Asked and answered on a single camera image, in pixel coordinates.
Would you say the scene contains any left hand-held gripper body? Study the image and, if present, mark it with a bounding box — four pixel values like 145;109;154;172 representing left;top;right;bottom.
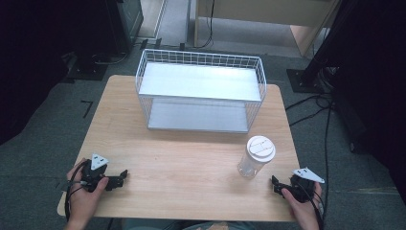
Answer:
80;153;112;194

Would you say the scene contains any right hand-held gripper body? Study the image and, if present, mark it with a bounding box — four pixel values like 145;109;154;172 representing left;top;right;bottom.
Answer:
288;167;327;204

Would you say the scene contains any clear plastic jar white lid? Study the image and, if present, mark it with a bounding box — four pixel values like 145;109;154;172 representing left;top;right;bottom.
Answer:
237;135;277;179

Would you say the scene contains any white wire shelf rack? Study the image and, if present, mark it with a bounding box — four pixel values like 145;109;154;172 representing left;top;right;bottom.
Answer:
134;48;268;134

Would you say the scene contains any person's right hand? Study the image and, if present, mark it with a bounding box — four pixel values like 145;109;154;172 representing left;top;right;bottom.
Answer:
281;181;324;230

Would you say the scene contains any person's left hand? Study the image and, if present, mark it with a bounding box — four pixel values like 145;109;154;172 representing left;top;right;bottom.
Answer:
64;157;110;230

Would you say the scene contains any black metal stand base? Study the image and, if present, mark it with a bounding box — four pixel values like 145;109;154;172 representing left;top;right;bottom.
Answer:
66;52;109;81

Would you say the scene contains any black metal stand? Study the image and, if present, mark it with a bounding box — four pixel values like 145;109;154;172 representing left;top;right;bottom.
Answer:
285;0;362;95

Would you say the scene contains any dark cabinet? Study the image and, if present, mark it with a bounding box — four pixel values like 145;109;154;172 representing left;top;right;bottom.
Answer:
105;0;145;55

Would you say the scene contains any beige wooden desk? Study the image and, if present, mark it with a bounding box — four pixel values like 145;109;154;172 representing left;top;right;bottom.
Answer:
193;0;341;58

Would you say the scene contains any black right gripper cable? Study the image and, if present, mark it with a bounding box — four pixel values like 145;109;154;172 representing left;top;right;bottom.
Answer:
299;181;326;230

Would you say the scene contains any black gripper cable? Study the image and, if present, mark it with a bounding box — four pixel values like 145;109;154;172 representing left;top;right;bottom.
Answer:
299;181;326;230
63;158;90;222

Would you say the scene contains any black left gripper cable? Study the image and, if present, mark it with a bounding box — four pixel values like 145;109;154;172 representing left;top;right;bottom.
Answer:
63;158;90;222

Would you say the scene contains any black floor cable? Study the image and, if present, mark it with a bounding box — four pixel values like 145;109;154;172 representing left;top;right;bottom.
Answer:
284;93;334;127
323;95;335;221

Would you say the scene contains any black hanging cable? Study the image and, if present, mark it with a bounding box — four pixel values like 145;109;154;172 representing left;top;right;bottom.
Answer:
200;0;215;50

